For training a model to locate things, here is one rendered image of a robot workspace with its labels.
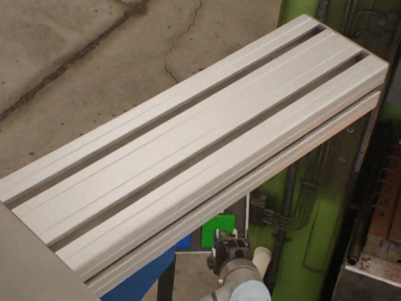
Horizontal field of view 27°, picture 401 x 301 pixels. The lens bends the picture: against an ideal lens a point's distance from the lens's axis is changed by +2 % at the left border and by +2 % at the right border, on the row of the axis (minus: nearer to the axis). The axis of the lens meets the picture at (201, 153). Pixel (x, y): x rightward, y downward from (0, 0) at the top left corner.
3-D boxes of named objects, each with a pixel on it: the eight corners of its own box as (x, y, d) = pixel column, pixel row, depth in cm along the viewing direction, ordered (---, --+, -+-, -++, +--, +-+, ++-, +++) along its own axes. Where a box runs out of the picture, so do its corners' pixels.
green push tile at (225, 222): (234, 247, 187) (235, 215, 185) (201, 247, 186) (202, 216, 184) (233, 244, 189) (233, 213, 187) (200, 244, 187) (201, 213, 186)
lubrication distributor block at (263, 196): (266, 237, 222) (273, 203, 212) (244, 230, 223) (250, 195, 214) (270, 228, 224) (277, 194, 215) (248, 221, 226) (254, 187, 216)
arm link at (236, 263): (262, 303, 154) (218, 305, 153) (257, 293, 158) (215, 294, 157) (263, 265, 152) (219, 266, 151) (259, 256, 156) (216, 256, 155)
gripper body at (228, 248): (248, 228, 167) (259, 250, 156) (247, 268, 169) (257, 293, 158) (211, 228, 166) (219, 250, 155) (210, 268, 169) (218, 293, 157)
